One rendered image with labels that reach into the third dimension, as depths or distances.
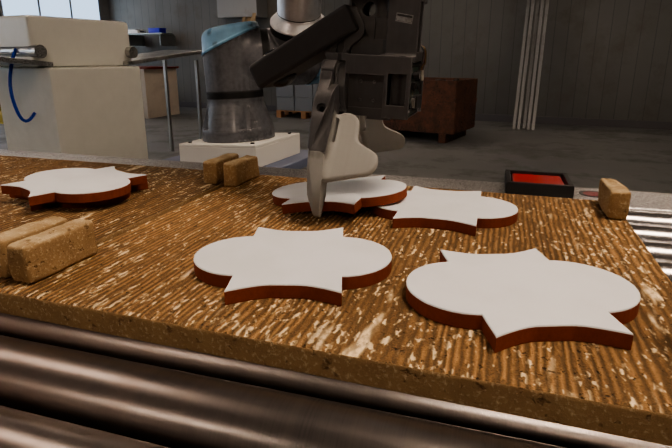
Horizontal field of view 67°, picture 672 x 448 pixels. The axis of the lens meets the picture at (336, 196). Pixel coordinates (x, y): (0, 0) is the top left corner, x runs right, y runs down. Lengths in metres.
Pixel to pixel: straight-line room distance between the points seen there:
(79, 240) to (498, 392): 0.29
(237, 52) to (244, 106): 0.10
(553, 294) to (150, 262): 0.27
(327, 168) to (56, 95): 4.28
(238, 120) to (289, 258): 0.71
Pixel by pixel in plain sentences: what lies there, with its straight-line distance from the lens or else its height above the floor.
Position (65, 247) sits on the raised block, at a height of 0.95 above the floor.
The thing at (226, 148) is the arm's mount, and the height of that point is 0.91.
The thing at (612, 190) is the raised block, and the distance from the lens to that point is 0.52.
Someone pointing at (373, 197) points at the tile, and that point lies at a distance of 0.46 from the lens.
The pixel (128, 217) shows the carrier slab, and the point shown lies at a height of 0.94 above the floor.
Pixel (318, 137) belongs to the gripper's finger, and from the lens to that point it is 0.43.
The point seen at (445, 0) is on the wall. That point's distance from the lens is 9.42.
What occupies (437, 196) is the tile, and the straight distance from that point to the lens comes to 0.51.
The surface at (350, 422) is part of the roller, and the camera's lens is 0.25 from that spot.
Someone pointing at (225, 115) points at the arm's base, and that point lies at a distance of 1.05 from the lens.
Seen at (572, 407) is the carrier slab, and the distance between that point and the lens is 0.26.
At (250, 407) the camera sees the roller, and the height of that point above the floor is 0.92.
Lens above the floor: 1.08
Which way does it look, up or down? 15 degrees down
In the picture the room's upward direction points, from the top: straight up
